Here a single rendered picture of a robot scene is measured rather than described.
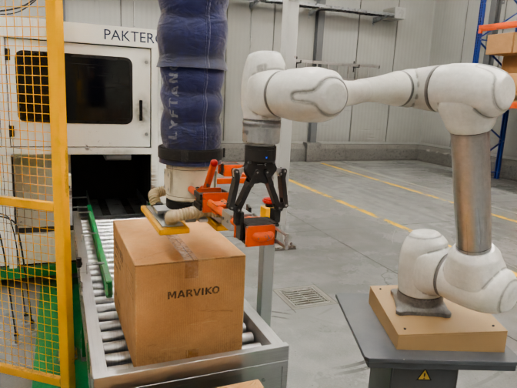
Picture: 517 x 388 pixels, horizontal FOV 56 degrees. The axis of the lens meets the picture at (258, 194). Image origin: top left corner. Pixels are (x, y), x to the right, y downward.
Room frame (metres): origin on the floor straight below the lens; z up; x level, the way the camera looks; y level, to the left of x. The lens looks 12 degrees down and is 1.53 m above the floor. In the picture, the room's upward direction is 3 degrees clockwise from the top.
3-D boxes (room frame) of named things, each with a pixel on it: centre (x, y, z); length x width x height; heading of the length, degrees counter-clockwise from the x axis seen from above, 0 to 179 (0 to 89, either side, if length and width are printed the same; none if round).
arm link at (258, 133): (1.14, 0.00, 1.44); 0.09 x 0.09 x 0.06
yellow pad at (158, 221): (1.65, 0.33, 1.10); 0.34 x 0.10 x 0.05; 24
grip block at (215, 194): (1.46, 0.14, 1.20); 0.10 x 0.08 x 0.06; 114
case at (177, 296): (1.88, 0.34, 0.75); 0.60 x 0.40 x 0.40; 24
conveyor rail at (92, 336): (2.49, 0.94, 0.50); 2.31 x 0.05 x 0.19; 23
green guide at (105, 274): (2.84, 1.02, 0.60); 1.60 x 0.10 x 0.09; 23
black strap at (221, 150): (1.69, 0.24, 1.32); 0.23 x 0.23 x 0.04
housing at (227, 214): (1.26, 0.06, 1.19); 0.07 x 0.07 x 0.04; 24
